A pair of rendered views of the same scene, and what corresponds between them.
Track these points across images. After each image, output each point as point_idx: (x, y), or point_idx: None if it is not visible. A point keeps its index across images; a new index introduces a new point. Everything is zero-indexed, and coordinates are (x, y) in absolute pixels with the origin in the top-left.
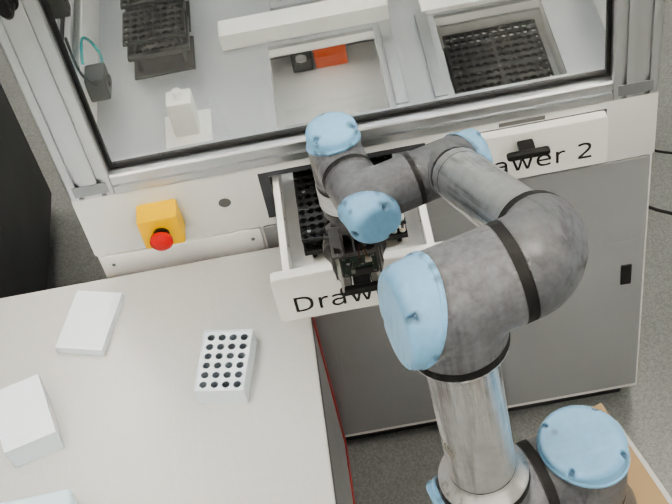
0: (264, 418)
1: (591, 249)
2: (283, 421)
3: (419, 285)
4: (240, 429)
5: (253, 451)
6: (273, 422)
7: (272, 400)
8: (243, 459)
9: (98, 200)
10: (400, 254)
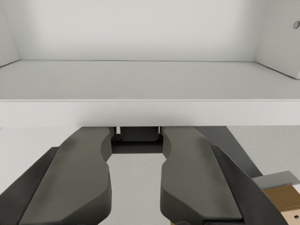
0: (27, 143)
1: None
2: (47, 148)
3: None
4: (6, 149)
5: (25, 168)
6: (38, 148)
7: (31, 127)
8: (18, 172)
9: None
10: (254, 118)
